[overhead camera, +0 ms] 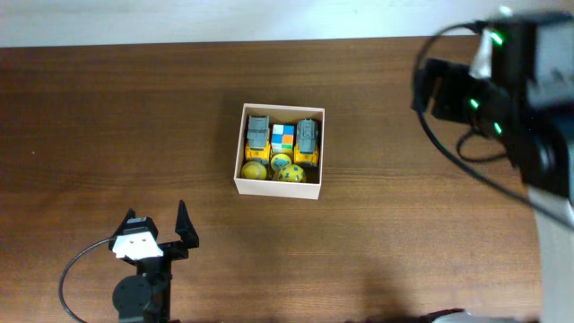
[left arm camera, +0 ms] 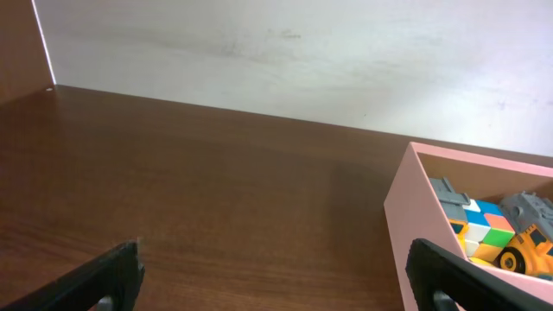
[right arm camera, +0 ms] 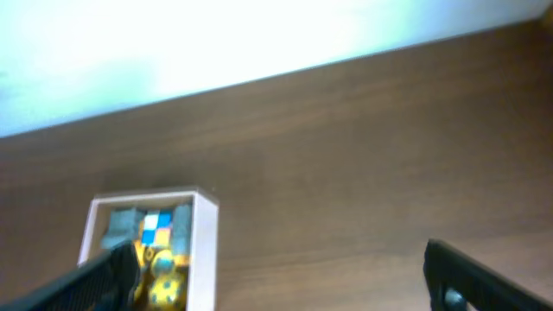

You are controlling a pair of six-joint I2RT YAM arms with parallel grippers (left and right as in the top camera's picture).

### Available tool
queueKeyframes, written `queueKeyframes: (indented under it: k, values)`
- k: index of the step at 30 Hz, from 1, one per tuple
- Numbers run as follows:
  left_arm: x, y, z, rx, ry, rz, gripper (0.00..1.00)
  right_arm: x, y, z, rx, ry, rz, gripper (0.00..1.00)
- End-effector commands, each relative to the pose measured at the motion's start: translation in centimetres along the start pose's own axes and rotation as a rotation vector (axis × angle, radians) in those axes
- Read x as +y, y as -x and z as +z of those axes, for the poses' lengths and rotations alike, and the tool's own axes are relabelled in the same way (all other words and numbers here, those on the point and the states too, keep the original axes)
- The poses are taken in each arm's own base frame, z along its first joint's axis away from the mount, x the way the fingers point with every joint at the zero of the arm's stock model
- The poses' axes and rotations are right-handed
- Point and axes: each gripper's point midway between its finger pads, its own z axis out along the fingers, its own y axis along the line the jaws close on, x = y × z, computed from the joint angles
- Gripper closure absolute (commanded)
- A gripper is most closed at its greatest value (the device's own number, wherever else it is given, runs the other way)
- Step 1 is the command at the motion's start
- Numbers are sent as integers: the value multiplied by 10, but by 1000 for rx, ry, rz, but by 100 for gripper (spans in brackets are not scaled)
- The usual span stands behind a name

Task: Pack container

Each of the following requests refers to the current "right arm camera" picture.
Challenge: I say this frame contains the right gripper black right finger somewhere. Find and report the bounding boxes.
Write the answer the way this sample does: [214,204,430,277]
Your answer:
[423,239,552,311]

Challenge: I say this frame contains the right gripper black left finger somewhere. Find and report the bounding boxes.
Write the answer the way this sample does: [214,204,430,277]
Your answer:
[1,242,141,311]

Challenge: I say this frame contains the yellow wooden paddle drum toy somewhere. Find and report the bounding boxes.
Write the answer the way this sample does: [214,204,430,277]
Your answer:
[133,240,156,303]

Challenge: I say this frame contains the yellow ball with blue letters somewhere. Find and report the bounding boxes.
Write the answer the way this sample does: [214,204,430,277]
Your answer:
[148,273,187,311]

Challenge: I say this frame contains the yellow grey robot ball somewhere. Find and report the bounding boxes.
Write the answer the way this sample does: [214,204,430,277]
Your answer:
[150,250,176,277]

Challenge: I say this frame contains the yellow grey dump truck toy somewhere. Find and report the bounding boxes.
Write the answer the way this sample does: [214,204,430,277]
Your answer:
[100,207,145,249]

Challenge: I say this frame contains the small colourful puzzle cube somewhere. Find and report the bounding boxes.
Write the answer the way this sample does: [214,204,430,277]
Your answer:
[140,210,173,248]

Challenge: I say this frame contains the pink cardboard box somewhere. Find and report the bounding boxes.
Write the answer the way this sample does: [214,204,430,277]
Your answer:
[79,187,219,311]

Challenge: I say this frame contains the yellow grey mixer truck toy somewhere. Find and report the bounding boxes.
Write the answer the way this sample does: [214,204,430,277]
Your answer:
[170,204,193,266]

